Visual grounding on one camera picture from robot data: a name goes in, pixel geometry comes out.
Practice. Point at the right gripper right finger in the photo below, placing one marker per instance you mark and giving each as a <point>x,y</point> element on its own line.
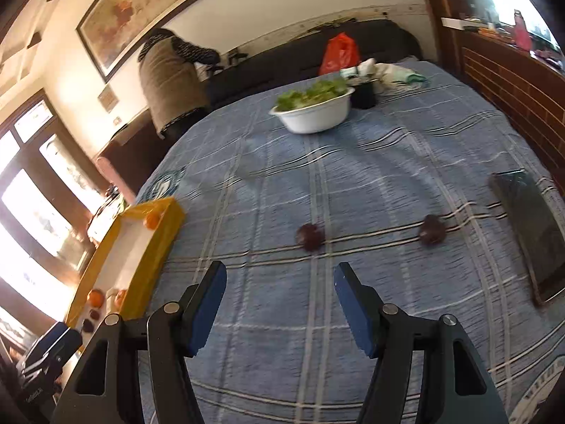
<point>455,388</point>

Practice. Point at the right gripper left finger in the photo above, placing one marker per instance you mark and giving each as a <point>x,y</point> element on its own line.
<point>104,386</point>

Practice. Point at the orange tangerine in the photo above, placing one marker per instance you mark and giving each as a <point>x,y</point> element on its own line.
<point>96,298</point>

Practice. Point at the dark round plum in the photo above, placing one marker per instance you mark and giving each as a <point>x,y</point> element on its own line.
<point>87,326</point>

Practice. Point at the yellow taped white tray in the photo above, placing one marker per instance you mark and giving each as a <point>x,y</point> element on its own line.
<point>130,258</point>

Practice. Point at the dark plum on cloth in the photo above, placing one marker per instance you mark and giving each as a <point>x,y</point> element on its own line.
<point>432,231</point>

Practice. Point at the dark plum with stem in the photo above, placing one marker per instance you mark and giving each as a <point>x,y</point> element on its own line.
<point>310,237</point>

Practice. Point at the blue plaid tablecloth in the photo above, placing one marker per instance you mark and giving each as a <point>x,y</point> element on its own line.
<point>280,350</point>

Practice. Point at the small tangerine in tray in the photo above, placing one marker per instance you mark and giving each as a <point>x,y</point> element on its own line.
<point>152,220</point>

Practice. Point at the black smartphone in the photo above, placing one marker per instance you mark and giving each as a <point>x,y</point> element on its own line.
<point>536,230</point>

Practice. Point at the brown armchair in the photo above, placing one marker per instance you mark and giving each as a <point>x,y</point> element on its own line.
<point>132,155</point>

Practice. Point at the white bowl of greens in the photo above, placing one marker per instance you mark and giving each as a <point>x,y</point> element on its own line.
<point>321,107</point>

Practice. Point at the white crumpled cloth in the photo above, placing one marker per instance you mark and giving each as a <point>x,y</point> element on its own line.
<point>386,78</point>

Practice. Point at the wooden brick-pattern cabinet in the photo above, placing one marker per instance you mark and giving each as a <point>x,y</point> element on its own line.
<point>529,92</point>

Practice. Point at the person in brown vest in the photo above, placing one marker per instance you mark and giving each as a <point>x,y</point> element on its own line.
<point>176,97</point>

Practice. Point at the red plastic bag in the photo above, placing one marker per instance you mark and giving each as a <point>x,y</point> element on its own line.
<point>341,52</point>

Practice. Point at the black sofa by wall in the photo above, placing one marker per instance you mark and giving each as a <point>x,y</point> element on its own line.
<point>301,59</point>

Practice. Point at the framed wall painting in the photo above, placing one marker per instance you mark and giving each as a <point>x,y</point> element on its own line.
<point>111,30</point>

